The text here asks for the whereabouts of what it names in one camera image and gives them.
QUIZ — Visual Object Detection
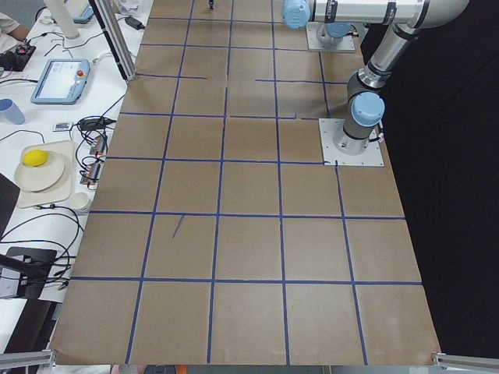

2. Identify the beige plate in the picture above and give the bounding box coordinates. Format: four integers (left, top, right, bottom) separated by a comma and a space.
14, 152, 65, 192

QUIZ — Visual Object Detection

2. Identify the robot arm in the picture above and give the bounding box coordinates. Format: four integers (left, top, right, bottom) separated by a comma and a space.
282, 0, 469, 156
317, 23, 352, 45

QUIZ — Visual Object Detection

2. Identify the aluminium frame post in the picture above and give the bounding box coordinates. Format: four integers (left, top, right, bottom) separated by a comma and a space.
89, 0, 136, 82

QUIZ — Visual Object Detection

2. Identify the blue plastic cup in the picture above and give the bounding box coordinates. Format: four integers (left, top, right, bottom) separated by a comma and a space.
0, 98, 25, 125

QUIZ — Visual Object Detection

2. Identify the beige tray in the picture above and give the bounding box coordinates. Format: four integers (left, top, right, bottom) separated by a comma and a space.
14, 140, 75, 208

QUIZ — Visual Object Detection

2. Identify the yellow lemon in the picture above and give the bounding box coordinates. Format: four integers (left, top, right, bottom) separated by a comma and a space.
22, 149, 48, 168

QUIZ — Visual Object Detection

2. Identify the blue teach pendant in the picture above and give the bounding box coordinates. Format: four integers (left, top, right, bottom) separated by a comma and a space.
30, 58, 90, 105

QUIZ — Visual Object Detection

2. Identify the white paper cup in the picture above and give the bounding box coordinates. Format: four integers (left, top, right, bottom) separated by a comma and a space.
69, 192, 92, 214

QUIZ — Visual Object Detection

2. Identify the black power adapter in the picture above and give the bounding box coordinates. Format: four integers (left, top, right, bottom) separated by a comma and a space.
125, 16, 145, 30

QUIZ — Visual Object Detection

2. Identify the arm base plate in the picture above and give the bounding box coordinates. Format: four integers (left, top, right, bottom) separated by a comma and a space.
319, 118, 384, 167
306, 22, 355, 53

